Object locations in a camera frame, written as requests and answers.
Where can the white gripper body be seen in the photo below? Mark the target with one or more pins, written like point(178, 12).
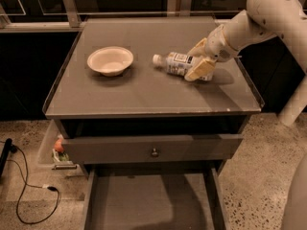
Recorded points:
point(216, 46)

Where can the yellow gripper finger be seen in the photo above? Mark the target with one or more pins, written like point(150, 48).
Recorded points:
point(202, 70)
point(199, 49)

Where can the clear bottle with blue label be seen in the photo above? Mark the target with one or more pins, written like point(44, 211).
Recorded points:
point(176, 64)

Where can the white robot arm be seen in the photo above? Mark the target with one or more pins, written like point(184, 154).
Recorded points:
point(260, 21)

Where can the grey top drawer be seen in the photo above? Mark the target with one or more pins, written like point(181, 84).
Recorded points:
point(131, 140)

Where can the grey drawer cabinet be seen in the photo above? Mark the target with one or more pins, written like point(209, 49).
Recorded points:
point(142, 91)

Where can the round metal drawer knob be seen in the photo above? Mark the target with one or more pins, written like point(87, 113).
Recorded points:
point(154, 153)

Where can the grey open middle drawer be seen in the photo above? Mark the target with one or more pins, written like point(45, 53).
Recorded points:
point(154, 199)

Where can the white paper bowl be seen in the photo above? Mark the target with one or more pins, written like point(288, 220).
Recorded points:
point(110, 61)

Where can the orange toy fruit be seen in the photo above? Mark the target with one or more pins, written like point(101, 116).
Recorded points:
point(58, 146)

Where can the clear plastic storage bin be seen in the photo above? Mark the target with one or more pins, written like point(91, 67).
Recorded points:
point(47, 158)

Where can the black pole on floor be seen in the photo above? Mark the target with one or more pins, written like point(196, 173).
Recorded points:
point(4, 154)

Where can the metal railing frame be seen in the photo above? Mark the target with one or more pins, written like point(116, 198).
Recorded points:
point(22, 16)

